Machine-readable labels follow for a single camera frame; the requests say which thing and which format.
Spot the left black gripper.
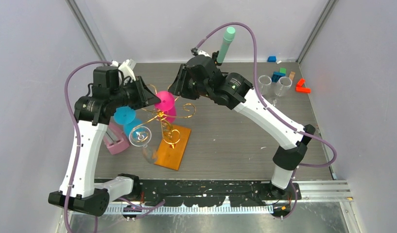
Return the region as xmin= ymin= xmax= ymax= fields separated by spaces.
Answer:
xmin=111 ymin=76 xmax=160 ymax=110

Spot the pink wine glass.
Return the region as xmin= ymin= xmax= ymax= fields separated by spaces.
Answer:
xmin=154 ymin=91 xmax=177 ymax=123

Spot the blue wine glass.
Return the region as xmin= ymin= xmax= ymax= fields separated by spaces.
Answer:
xmin=113 ymin=106 xmax=143 ymax=138

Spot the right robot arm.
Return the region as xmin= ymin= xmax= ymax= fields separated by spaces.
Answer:
xmin=169 ymin=55 xmax=315 ymax=199

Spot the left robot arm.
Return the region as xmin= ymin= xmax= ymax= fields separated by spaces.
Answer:
xmin=48 ymin=61 xmax=160 ymax=216

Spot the orange wooden rack base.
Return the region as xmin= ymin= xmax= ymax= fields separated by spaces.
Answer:
xmin=154 ymin=124 xmax=191 ymax=171

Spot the black tripod mic stand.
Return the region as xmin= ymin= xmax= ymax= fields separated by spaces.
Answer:
xmin=211 ymin=50 xmax=222 ymax=66

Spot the pink metronome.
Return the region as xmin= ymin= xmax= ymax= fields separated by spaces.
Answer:
xmin=103 ymin=122 xmax=130 ymax=155

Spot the mint green microphone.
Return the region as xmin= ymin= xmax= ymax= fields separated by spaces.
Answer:
xmin=216 ymin=26 xmax=236 ymax=64

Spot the blue lego brick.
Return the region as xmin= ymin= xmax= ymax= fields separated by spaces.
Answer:
xmin=271 ymin=71 xmax=286 ymax=83

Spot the tan wooden block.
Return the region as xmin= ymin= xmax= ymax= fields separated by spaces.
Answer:
xmin=288 ymin=71 xmax=295 ymax=80

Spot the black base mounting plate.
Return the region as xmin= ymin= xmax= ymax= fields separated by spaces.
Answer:
xmin=123 ymin=179 xmax=301 ymax=207

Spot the red plastic block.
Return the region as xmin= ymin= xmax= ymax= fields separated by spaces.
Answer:
xmin=295 ymin=78 xmax=311 ymax=94

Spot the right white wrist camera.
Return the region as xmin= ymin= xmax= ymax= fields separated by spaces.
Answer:
xmin=198 ymin=50 xmax=211 ymax=57

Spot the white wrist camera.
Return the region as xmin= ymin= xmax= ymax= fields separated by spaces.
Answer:
xmin=198 ymin=50 xmax=211 ymax=57
xmin=118 ymin=59 xmax=136 ymax=84

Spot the gold wire glass rack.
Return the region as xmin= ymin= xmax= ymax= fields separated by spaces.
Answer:
xmin=143 ymin=84 xmax=196 ymax=149

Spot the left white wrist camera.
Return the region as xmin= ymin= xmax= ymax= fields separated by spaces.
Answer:
xmin=118 ymin=59 xmax=136 ymax=84

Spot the blue block by wall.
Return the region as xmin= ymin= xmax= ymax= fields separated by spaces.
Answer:
xmin=267 ymin=56 xmax=277 ymax=63

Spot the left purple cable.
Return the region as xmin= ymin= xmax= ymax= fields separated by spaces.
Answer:
xmin=63 ymin=61 xmax=167 ymax=233

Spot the purple cable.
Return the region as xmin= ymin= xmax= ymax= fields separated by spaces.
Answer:
xmin=63 ymin=61 xmax=167 ymax=233
xmin=191 ymin=22 xmax=338 ymax=219

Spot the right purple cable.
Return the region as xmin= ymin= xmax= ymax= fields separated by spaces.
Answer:
xmin=191 ymin=22 xmax=338 ymax=219

